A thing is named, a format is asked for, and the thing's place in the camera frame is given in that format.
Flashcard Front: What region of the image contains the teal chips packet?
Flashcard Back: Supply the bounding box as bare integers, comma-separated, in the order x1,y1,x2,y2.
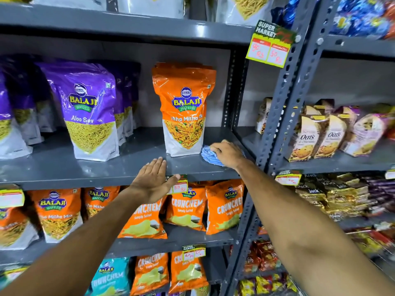
90,258,130,296

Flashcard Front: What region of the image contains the pile of yellow snack packs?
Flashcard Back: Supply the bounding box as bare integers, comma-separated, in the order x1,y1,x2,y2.
238,273,299,296

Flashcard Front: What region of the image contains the person's left hand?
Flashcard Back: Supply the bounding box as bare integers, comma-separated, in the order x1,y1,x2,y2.
130,157,181,204

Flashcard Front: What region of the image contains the pile of red yellow packets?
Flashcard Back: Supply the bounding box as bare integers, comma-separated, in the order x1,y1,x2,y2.
345,226,395,260

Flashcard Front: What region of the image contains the orange mix snack pouch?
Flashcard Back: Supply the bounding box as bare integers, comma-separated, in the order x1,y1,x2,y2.
84,186,120,220
0,207,40,251
152,62,217,157
29,188,83,243

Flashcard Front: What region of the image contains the person's left forearm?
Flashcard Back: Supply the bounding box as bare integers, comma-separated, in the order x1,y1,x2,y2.
0,185,149,296

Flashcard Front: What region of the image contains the blue cleaning cloth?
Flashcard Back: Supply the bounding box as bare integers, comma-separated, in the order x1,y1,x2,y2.
201,145,225,167

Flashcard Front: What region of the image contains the orange chips packet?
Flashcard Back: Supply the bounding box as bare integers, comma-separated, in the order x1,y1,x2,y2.
118,195,168,239
130,253,170,296
206,179,245,235
168,251,210,294
164,182,207,232

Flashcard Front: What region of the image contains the person's right forearm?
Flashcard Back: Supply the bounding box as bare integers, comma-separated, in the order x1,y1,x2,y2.
235,159,395,296

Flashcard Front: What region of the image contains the white snack pouch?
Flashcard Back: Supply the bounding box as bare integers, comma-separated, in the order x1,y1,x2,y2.
216,0,276,27
117,0,186,19

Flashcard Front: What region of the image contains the stack of gold biscuit packets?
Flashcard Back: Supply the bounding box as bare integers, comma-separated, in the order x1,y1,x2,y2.
295,173,370,221

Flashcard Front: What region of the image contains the pile of red snack packs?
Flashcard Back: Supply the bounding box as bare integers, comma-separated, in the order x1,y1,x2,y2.
243,240,282,274

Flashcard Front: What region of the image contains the row of purple snack packets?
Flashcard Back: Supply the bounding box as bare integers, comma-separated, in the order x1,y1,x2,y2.
0,55,142,162

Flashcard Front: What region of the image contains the stack of purple biscuit packets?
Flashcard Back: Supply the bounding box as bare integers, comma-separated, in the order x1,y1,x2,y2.
360,176,395,217

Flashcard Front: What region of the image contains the row of cookie boxes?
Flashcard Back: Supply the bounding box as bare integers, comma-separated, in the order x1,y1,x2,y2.
255,97,395,163

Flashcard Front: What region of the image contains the pile of shiny blue packets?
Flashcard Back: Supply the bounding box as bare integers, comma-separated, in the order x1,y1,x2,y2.
271,0,395,40

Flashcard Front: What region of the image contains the grey slotted metal shelf unit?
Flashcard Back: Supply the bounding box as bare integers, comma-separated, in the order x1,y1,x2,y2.
220,0,395,296

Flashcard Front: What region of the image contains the large green yellow price tag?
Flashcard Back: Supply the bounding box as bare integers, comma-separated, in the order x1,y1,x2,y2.
246,20,297,68

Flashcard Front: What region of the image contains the person's right hand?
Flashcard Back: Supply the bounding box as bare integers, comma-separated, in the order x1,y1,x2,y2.
210,139,247,170

